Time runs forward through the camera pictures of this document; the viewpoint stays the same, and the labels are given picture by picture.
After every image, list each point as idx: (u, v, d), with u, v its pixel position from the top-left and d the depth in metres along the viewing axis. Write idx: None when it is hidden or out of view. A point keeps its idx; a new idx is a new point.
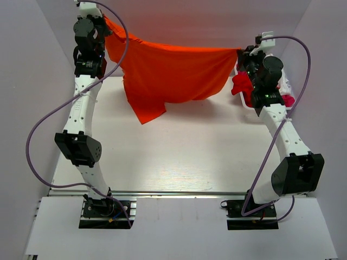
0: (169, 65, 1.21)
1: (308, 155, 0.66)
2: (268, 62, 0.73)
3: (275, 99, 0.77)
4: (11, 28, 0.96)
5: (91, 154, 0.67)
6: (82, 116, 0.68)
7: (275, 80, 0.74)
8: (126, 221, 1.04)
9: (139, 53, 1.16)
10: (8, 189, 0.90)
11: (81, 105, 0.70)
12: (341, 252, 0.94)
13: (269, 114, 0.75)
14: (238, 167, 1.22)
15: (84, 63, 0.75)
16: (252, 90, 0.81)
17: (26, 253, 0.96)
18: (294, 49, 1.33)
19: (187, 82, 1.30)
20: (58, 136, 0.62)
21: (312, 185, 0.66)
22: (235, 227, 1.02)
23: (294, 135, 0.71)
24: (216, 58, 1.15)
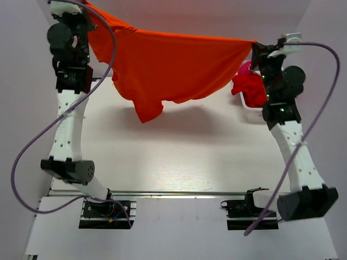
0: (168, 57, 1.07)
1: (321, 188, 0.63)
2: (288, 73, 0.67)
3: (292, 114, 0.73)
4: (10, 27, 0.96)
5: (82, 178, 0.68)
6: (69, 141, 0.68)
7: (295, 94, 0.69)
8: (126, 221, 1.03)
9: (135, 47, 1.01)
10: (9, 188, 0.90)
11: (66, 127, 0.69)
12: (340, 252, 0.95)
13: (283, 134, 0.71)
14: (238, 167, 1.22)
15: (65, 75, 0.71)
16: (267, 101, 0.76)
17: (26, 253, 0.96)
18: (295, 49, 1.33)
19: (188, 76, 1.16)
20: (46, 164, 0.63)
21: (320, 214, 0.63)
22: (235, 227, 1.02)
23: (308, 163, 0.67)
24: (222, 51, 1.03)
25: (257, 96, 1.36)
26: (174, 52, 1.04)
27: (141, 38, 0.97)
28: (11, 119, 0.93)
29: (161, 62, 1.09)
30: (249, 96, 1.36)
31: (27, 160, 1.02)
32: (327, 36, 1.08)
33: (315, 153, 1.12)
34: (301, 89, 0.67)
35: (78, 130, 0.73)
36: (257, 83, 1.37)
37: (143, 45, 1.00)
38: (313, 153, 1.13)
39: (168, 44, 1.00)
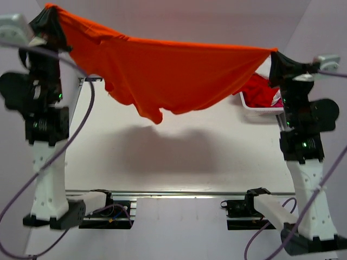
0: (165, 65, 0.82)
1: (333, 239, 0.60)
2: (321, 108, 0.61)
3: (315, 148, 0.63)
4: None
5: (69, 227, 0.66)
6: (50, 198, 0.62)
7: (323, 129, 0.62)
8: (126, 220, 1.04)
9: (124, 53, 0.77)
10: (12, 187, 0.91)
11: (45, 183, 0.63)
12: (340, 252, 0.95)
13: (301, 174, 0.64)
14: (238, 167, 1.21)
15: (34, 125, 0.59)
16: (286, 131, 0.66)
17: (26, 252, 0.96)
18: (294, 50, 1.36)
19: (190, 91, 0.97)
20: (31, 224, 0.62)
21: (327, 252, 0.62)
22: (235, 227, 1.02)
23: (323, 211, 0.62)
24: (241, 57, 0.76)
25: (257, 96, 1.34)
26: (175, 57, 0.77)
27: (132, 46, 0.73)
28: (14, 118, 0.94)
29: (158, 65, 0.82)
30: (249, 95, 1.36)
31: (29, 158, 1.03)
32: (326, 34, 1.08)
33: None
34: (333, 125, 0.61)
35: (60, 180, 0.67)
36: (257, 83, 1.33)
37: (135, 51, 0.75)
38: None
39: (166, 53, 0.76)
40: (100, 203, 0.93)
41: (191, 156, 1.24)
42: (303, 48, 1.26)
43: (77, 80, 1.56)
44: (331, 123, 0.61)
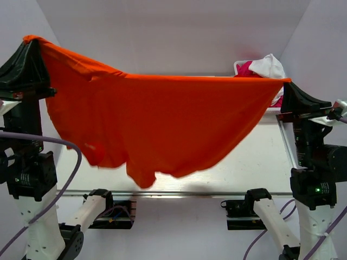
0: (164, 110, 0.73)
1: None
2: (340, 157, 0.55)
3: (329, 193, 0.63)
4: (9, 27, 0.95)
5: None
6: (44, 246, 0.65)
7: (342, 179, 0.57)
8: (126, 220, 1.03)
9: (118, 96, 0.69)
10: (8, 189, 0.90)
11: (36, 234, 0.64)
12: (340, 252, 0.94)
13: (309, 220, 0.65)
14: (238, 167, 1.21)
15: (17, 179, 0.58)
16: (297, 172, 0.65)
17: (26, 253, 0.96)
18: (294, 47, 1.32)
19: (190, 144, 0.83)
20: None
21: None
22: (235, 227, 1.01)
23: (327, 255, 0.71)
24: (244, 95, 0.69)
25: None
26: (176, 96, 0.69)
27: (127, 85, 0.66)
28: None
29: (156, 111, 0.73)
30: None
31: None
32: (327, 34, 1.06)
33: None
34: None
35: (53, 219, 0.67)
36: None
37: (130, 90, 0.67)
38: None
39: (166, 91, 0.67)
40: (99, 209, 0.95)
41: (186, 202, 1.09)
42: (304, 47, 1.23)
43: None
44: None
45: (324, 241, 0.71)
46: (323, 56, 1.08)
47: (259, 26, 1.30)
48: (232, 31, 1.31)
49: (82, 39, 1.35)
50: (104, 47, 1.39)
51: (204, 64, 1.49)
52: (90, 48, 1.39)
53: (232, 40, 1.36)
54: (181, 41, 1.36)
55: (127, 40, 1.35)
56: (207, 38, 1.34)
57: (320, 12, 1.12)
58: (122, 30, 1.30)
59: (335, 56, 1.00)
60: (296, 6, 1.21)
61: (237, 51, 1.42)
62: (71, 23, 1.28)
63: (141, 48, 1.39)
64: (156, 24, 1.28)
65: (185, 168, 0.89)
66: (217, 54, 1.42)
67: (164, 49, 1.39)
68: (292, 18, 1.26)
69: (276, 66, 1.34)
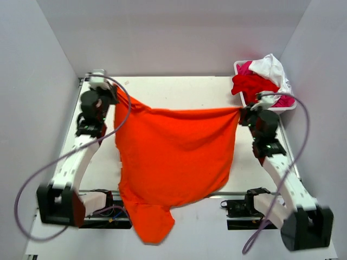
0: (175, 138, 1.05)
1: (315, 208, 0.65)
2: (264, 114, 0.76)
3: (277, 149, 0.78)
4: (10, 28, 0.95)
5: (70, 215, 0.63)
6: (74, 169, 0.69)
7: (274, 131, 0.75)
8: (126, 220, 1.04)
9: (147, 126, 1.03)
10: (8, 190, 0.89)
11: (75, 160, 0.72)
12: (340, 251, 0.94)
13: (272, 164, 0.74)
14: (238, 166, 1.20)
15: (85, 127, 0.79)
16: (254, 141, 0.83)
17: (26, 253, 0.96)
18: (294, 47, 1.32)
19: (193, 172, 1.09)
20: (43, 188, 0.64)
21: (325, 240, 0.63)
22: (235, 227, 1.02)
23: (299, 187, 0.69)
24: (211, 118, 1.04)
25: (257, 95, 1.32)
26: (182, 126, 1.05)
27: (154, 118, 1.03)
28: (10, 121, 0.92)
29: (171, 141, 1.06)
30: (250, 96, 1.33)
31: (26, 160, 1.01)
32: (328, 35, 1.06)
33: (316, 153, 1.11)
34: (277, 124, 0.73)
35: (84, 164, 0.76)
36: (257, 83, 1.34)
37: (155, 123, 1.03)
38: (315, 153, 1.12)
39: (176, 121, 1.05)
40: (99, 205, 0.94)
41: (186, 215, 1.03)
42: (304, 47, 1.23)
43: (77, 80, 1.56)
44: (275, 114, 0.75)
45: (290, 176, 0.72)
46: (323, 56, 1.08)
47: (259, 25, 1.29)
48: (233, 30, 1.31)
49: (83, 39, 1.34)
50: (104, 47, 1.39)
51: (204, 64, 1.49)
52: (91, 47, 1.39)
53: (232, 39, 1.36)
54: (182, 41, 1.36)
55: (128, 40, 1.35)
56: (207, 37, 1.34)
57: (320, 12, 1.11)
58: (122, 30, 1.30)
59: (336, 56, 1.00)
60: (296, 6, 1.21)
61: (237, 50, 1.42)
62: (71, 23, 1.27)
63: (141, 47, 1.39)
64: (157, 24, 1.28)
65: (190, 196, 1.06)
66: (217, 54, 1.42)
67: (164, 49, 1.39)
68: (293, 18, 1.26)
69: (275, 66, 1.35)
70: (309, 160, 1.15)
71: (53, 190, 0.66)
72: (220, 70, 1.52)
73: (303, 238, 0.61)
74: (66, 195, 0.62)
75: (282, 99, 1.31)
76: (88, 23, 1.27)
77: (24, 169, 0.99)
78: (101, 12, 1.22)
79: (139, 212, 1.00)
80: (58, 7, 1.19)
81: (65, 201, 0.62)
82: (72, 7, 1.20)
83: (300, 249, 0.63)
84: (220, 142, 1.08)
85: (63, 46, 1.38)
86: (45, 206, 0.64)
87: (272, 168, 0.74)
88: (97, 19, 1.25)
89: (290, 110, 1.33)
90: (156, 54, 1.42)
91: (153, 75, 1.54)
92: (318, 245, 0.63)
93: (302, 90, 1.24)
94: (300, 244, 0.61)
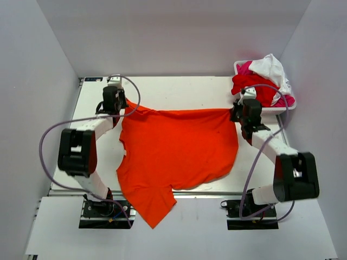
0: (174, 132, 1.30)
1: (298, 154, 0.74)
2: (247, 100, 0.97)
3: (262, 128, 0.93)
4: (10, 28, 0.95)
5: (87, 153, 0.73)
6: (94, 125, 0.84)
7: (257, 114, 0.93)
8: (126, 220, 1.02)
9: (152, 124, 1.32)
10: (8, 190, 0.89)
11: (95, 122, 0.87)
12: (340, 252, 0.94)
13: (257, 135, 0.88)
14: (238, 166, 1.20)
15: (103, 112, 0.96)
16: (243, 126, 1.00)
17: (26, 253, 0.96)
18: (294, 47, 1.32)
19: (191, 161, 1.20)
20: (68, 129, 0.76)
21: (313, 184, 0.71)
22: (235, 227, 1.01)
23: (281, 144, 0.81)
24: (207, 117, 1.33)
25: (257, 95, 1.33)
26: (182, 124, 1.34)
27: (157, 118, 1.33)
28: (10, 121, 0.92)
29: (171, 135, 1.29)
30: None
31: (26, 160, 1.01)
32: (328, 35, 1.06)
33: (316, 153, 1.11)
34: (259, 107, 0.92)
35: (100, 131, 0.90)
36: (257, 83, 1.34)
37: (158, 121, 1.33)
38: (315, 152, 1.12)
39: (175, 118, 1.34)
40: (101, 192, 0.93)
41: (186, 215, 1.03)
42: (304, 47, 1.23)
43: (77, 80, 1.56)
44: (256, 102, 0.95)
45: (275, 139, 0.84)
46: (324, 56, 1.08)
47: (259, 26, 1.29)
48: (233, 31, 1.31)
49: (83, 39, 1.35)
50: (104, 47, 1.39)
51: (204, 64, 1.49)
52: (91, 47, 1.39)
53: (232, 40, 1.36)
54: (182, 41, 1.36)
55: (128, 40, 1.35)
56: (207, 38, 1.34)
57: (321, 12, 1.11)
58: (122, 30, 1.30)
59: (337, 56, 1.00)
60: (297, 6, 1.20)
61: (238, 50, 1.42)
62: (71, 23, 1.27)
63: (141, 48, 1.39)
64: (157, 25, 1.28)
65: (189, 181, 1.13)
66: (217, 54, 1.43)
67: (164, 49, 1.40)
68: (293, 18, 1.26)
69: (275, 66, 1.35)
70: None
71: (74, 135, 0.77)
72: (220, 70, 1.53)
73: (291, 181, 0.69)
74: (87, 136, 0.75)
75: (282, 99, 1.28)
76: (88, 24, 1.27)
77: (23, 169, 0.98)
78: (101, 12, 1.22)
79: (139, 196, 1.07)
80: (58, 7, 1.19)
81: (85, 140, 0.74)
82: (72, 7, 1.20)
83: (293, 199, 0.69)
84: (219, 137, 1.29)
85: (63, 46, 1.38)
86: (66, 144, 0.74)
87: (259, 140, 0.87)
88: (97, 19, 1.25)
89: (290, 110, 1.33)
90: (156, 54, 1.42)
91: (153, 75, 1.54)
92: (308, 191, 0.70)
93: (302, 90, 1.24)
94: (289, 188, 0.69)
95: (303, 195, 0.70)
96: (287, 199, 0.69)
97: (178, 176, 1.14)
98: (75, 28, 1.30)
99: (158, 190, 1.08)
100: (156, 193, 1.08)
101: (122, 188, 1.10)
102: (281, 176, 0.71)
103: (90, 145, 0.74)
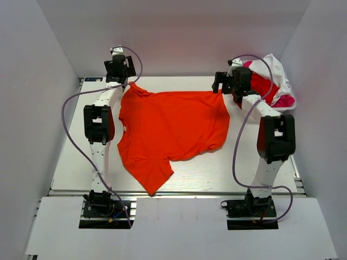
0: (170, 109, 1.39)
1: (280, 116, 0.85)
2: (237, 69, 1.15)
3: (252, 92, 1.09)
4: (8, 27, 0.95)
5: (107, 125, 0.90)
6: (108, 99, 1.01)
7: (247, 79, 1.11)
8: (125, 221, 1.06)
9: (151, 103, 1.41)
10: (8, 190, 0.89)
11: (108, 93, 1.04)
12: (340, 252, 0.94)
13: (247, 99, 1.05)
14: (239, 166, 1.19)
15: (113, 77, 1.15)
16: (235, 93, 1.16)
17: (26, 253, 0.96)
18: (294, 47, 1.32)
19: (186, 133, 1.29)
20: (89, 105, 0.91)
21: (291, 142, 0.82)
22: (235, 227, 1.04)
23: (267, 106, 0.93)
24: (201, 98, 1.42)
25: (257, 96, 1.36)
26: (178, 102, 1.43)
27: (155, 97, 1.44)
28: (10, 121, 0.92)
29: (168, 111, 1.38)
30: None
31: (26, 160, 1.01)
32: (328, 35, 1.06)
33: (315, 152, 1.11)
34: (249, 73, 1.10)
35: (113, 102, 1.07)
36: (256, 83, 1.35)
37: (155, 99, 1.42)
38: (315, 151, 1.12)
39: (172, 98, 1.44)
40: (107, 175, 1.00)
41: (185, 214, 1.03)
42: (304, 47, 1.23)
43: (77, 80, 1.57)
44: (246, 70, 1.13)
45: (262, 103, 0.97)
46: (323, 56, 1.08)
47: (259, 26, 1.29)
48: (233, 30, 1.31)
49: (83, 39, 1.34)
50: (104, 47, 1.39)
51: (204, 64, 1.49)
52: (91, 47, 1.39)
53: (232, 39, 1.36)
54: (182, 41, 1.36)
55: (128, 41, 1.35)
56: (207, 37, 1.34)
57: (321, 12, 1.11)
58: (122, 30, 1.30)
59: (337, 57, 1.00)
60: (297, 6, 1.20)
61: (237, 50, 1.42)
62: (71, 24, 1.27)
63: (141, 48, 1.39)
64: (157, 25, 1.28)
65: (185, 151, 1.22)
66: (217, 54, 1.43)
67: (164, 49, 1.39)
68: (293, 18, 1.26)
69: (275, 66, 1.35)
70: (309, 160, 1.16)
71: (93, 110, 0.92)
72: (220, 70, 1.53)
73: (271, 138, 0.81)
74: (105, 111, 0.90)
75: (282, 99, 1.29)
76: (88, 23, 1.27)
77: (23, 169, 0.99)
78: (101, 12, 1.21)
79: (139, 168, 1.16)
80: (58, 8, 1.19)
81: (104, 115, 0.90)
82: (72, 7, 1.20)
83: (272, 155, 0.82)
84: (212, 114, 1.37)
85: (63, 47, 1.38)
86: (88, 118, 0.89)
87: (249, 103, 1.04)
88: (97, 19, 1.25)
89: (290, 110, 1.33)
90: (156, 54, 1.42)
91: (153, 75, 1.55)
92: (286, 148, 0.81)
93: (302, 90, 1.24)
94: (270, 145, 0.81)
95: (282, 151, 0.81)
96: (268, 156, 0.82)
97: (174, 148, 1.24)
98: (75, 29, 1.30)
99: (156, 162, 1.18)
100: (155, 163, 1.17)
101: (123, 160, 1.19)
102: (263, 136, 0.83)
103: (108, 119, 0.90)
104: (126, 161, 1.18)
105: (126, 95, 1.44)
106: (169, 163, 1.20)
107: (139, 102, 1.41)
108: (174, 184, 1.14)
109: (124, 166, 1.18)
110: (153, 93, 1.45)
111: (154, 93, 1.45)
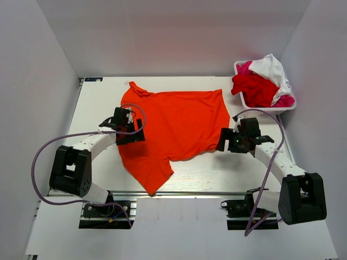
0: (170, 109, 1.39)
1: (305, 175, 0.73)
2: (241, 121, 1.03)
3: (266, 139, 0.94)
4: (8, 28, 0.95)
5: (79, 176, 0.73)
6: (92, 143, 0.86)
7: (256, 126, 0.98)
8: (126, 220, 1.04)
9: (150, 103, 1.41)
10: (7, 192, 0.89)
11: (96, 137, 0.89)
12: (340, 252, 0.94)
13: (262, 149, 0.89)
14: (238, 167, 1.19)
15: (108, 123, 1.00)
16: (246, 146, 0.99)
17: (26, 253, 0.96)
18: (294, 47, 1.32)
19: (186, 134, 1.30)
20: (64, 147, 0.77)
21: (320, 207, 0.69)
22: (235, 227, 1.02)
23: (288, 161, 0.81)
24: (201, 98, 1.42)
25: (257, 96, 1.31)
26: (178, 102, 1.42)
27: (155, 97, 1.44)
28: (10, 121, 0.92)
29: (168, 111, 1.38)
30: (250, 95, 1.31)
31: (26, 161, 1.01)
32: (328, 36, 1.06)
33: (315, 153, 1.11)
34: (256, 119, 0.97)
35: (100, 148, 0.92)
36: (257, 83, 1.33)
37: (156, 99, 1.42)
38: (315, 152, 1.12)
39: (172, 98, 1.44)
40: (100, 198, 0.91)
41: (185, 214, 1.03)
42: (304, 47, 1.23)
43: (77, 80, 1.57)
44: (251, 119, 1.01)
45: (281, 155, 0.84)
46: (324, 57, 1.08)
47: (259, 26, 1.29)
48: (233, 31, 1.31)
49: (83, 39, 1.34)
50: (104, 47, 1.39)
51: (205, 64, 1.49)
52: (90, 47, 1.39)
53: (232, 40, 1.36)
54: (182, 41, 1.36)
55: (128, 40, 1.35)
56: (207, 38, 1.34)
57: (321, 12, 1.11)
58: (122, 31, 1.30)
59: (337, 57, 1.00)
60: (297, 6, 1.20)
61: (237, 51, 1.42)
62: (71, 24, 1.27)
63: (141, 49, 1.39)
64: (157, 25, 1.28)
65: (185, 151, 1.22)
66: (216, 54, 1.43)
67: (164, 49, 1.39)
68: (293, 18, 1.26)
69: (275, 66, 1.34)
70: (309, 161, 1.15)
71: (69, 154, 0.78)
72: (220, 70, 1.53)
73: (298, 204, 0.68)
74: (82, 157, 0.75)
75: (282, 99, 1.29)
76: (88, 23, 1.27)
77: (23, 170, 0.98)
78: (101, 12, 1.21)
79: (139, 168, 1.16)
80: (58, 9, 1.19)
81: (79, 161, 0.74)
82: (72, 8, 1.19)
83: (298, 222, 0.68)
84: (212, 114, 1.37)
85: (62, 47, 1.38)
86: (59, 163, 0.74)
87: (263, 154, 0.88)
88: (97, 19, 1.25)
89: (290, 110, 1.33)
90: (156, 54, 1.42)
91: (153, 75, 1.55)
92: (315, 213, 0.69)
93: (302, 90, 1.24)
94: (296, 210, 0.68)
95: (309, 218, 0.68)
96: (290, 222, 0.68)
97: (174, 148, 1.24)
98: (75, 30, 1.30)
99: (156, 162, 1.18)
100: (155, 163, 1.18)
101: (122, 161, 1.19)
102: (287, 199, 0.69)
103: (83, 168, 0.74)
104: (126, 161, 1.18)
105: (126, 95, 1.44)
106: (169, 163, 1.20)
107: (139, 102, 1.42)
108: (175, 184, 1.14)
109: (124, 167, 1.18)
110: (153, 93, 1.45)
111: (154, 93, 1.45)
